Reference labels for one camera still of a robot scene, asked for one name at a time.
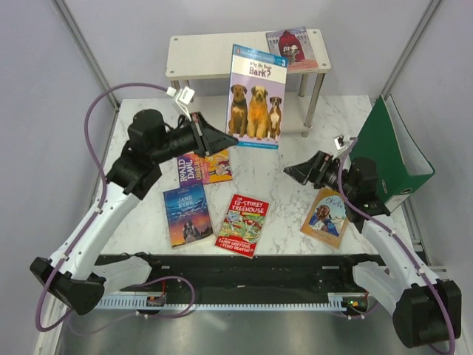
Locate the Roald Dahl Charlie book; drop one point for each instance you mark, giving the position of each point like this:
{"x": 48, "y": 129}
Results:
{"x": 193, "y": 169}

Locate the blue Jane Eyre book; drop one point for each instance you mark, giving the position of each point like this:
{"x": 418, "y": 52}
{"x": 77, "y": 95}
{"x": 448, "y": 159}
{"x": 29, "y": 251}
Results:
{"x": 188, "y": 216}

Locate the red 13-Storey Treehouse book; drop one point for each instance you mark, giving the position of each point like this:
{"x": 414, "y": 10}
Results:
{"x": 242, "y": 226}

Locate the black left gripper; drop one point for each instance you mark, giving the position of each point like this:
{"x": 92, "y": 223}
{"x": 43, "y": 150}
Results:
{"x": 208, "y": 138}

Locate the green lever arch file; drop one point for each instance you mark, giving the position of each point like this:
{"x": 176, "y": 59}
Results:
{"x": 401, "y": 166}

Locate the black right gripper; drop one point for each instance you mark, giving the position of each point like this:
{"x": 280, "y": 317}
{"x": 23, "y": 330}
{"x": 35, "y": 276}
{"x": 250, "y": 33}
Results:
{"x": 312, "y": 171}

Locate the white two-tier shelf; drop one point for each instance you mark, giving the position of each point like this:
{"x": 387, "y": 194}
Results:
{"x": 198, "y": 57}

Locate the light blue cable duct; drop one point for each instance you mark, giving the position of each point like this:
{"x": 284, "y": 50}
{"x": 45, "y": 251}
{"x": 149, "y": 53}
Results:
{"x": 156, "y": 301}

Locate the tan Othello book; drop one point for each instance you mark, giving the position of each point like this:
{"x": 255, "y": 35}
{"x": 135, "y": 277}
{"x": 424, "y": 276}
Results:
{"x": 327, "y": 219}

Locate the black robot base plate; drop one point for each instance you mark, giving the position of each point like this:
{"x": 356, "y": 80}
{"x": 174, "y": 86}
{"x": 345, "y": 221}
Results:
{"x": 267, "y": 278}

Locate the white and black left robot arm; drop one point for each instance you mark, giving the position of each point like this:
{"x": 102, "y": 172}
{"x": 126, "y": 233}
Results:
{"x": 70, "y": 273}

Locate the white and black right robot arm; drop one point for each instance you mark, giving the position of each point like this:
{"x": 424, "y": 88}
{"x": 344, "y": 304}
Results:
{"x": 425, "y": 309}

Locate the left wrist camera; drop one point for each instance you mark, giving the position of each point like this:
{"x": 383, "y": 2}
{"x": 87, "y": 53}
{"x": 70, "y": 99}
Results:
{"x": 181, "y": 98}

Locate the red castle picture book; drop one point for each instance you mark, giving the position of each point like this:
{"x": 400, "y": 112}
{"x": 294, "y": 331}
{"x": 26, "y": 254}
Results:
{"x": 294, "y": 45}

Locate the Why Do Dogs Bark book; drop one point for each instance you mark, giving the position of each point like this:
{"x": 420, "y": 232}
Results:
{"x": 256, "y": 97}

